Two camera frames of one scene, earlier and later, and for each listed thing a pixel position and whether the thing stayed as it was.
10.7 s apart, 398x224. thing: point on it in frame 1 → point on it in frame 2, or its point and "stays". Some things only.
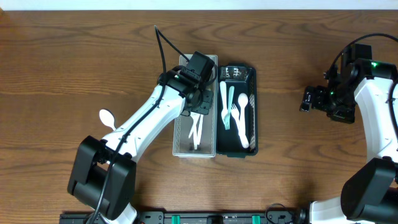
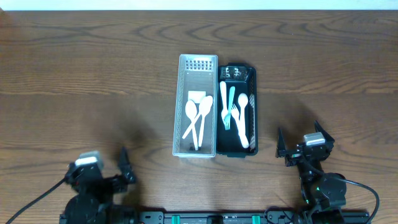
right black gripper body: (310, 100) → (298, 152)
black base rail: (273, 217) stays
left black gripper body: (203, 106) → (113, 181)
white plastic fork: (236, 116) stays
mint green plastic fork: (227, 117) stays
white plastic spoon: (194, 117) stays
